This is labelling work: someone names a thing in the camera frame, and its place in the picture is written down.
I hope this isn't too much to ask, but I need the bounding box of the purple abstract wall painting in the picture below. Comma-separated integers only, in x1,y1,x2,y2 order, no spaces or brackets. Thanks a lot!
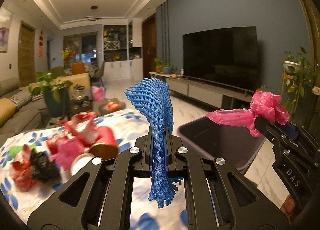
0,6,13,52

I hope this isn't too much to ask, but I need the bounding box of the pink gift bag on floor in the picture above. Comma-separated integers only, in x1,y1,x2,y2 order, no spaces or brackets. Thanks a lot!
91,86,105,101

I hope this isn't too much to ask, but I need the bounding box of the dark wooden entry door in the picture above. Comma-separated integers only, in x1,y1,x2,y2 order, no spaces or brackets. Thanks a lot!
142,13,157,78

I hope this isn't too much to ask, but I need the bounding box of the blue foam fruit net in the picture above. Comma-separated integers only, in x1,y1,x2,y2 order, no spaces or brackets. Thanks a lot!
125,78,182,208

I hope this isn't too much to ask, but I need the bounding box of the gold rimmed paper cup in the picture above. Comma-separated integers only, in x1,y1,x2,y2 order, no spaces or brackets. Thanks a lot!
70,153,95,176

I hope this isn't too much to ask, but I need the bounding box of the grey tv cabinet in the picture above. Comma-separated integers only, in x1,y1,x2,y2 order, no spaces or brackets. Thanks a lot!
166,78,252,110

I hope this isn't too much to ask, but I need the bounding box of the pink plastic bag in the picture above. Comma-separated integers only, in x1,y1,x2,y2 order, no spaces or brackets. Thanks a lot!
206,91,290,137

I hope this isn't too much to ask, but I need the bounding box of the black plastic bag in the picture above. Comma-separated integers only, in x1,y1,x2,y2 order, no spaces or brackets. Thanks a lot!
29,149,61,183

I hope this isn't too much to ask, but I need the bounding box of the large black television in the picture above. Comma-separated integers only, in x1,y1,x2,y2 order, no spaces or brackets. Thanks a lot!
183,26,261,92

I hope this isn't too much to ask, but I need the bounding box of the small white side table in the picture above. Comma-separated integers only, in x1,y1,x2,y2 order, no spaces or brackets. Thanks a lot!
149,72,171,80

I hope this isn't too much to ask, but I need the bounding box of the green potted table plant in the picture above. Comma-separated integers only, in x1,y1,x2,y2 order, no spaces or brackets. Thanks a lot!
28,72,73,118

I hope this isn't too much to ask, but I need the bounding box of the person's right hand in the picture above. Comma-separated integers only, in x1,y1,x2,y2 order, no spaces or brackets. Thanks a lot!
280,194,296,222

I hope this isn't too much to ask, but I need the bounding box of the white display cabinet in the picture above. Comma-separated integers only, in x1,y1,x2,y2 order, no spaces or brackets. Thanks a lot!
103,18,143,82

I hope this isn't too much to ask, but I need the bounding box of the tall plant on gold stand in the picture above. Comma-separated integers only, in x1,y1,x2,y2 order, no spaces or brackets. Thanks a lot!
280,46,316,123

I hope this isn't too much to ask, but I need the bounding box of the red cylindrical can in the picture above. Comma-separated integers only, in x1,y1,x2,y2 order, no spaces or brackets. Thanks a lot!
88,126,119,160

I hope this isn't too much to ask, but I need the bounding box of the dark purple trash bin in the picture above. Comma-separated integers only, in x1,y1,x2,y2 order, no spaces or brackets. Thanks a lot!
177,116,265,174

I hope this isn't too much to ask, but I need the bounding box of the grey sectional sofa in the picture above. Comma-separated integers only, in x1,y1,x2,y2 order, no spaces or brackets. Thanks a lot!
1,78,51,145

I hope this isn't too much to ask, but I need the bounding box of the crumpled pink bag on table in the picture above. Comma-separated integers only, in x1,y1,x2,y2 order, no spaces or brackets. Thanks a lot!
49,138,85,170

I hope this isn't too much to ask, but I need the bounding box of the orange dining chair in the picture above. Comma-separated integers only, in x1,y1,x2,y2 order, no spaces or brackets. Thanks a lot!
71,62,86,75

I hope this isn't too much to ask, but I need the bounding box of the white blue floral tablecloth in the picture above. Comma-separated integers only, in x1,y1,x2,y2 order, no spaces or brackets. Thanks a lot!
1,109,187,229

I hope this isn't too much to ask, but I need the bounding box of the red white plastic bag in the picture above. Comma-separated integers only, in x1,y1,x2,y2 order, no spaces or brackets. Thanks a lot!
46,112,99,154

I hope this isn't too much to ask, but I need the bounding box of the yellow sofa cushion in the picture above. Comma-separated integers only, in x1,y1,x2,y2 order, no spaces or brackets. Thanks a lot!
0,98,16,127

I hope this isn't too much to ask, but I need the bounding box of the ring ceiling lamp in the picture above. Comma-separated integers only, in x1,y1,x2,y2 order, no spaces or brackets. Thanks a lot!
85,16,102,21

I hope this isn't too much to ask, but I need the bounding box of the houndstooth patterned cushion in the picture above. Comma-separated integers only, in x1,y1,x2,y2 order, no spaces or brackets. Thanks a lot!
9,90,32,112

